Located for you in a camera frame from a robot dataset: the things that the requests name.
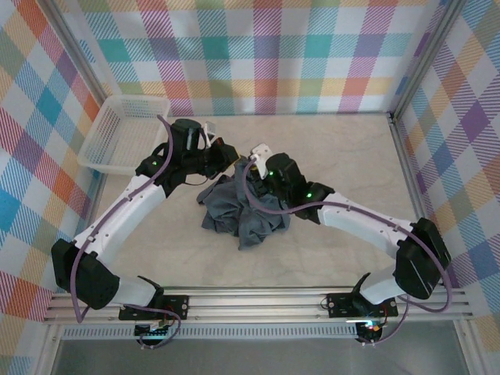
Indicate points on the white plastic mesh basket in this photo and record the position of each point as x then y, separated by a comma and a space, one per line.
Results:
113, 133

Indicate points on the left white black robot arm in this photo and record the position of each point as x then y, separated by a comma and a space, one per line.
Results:
117, 222

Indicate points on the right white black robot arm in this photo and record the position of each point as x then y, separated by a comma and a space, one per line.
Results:
371, 230

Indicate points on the grey-blue t-shirt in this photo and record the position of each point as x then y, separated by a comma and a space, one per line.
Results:
242, 218

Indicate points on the long aluminium base rail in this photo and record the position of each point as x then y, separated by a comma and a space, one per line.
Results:
254, 304

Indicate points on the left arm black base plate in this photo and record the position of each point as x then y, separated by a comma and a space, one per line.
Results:
177, 306

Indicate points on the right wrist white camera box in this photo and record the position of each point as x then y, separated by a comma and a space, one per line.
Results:
261, 151

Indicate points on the aluminium frame corner post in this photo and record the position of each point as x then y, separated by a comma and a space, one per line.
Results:
74, 51
426, 58

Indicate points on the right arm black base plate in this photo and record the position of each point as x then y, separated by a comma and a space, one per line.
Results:
340, 304

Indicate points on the aluminium table side rail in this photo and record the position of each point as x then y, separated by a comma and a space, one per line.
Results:
97, 195
404, 156

